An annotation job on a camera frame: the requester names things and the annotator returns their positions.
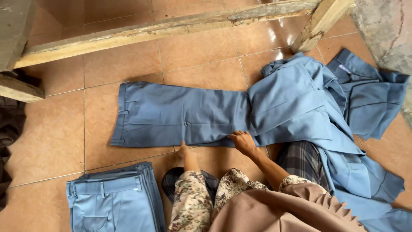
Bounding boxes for dark plaid sarong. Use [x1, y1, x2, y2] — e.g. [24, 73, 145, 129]
[161, 140, 333, 204]

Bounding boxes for floral long-sleeved garment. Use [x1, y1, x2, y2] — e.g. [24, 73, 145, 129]
[167, 168, 332, 232]

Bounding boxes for heap of blue trousers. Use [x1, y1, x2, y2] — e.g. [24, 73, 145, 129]
[247, 52, 412, 232]

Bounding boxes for pale wooden table leg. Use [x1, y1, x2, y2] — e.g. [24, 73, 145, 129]
[291, 0, 355, 54]

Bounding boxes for short wooden plank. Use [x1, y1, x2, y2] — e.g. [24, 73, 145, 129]
[0, 74, 45, 104]

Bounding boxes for brown headscarf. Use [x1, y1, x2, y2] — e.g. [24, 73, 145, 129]
[209, 182, 368, 232]

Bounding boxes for person's right hand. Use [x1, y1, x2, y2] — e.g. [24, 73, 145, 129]
[227, 130, 260, 158]

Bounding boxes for stack of folded blue trousers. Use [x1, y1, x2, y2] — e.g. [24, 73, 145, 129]
[66, 161, 167, 232]

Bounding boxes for grey wooden post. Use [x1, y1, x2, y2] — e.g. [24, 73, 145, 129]
[0, 0, 37, 72]

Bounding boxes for person's left hand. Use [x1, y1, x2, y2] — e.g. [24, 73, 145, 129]
[175, 141, 191, 162]

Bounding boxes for crumpled blue trousers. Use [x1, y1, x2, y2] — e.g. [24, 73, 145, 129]
[327, 48, 410, 141]

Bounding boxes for long wooden crossbeam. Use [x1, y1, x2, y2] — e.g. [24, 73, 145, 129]
[13, 0, 322, 69]

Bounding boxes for dark brown cloth pile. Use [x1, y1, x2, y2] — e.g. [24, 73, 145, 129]
[0, 69, 27, 212]

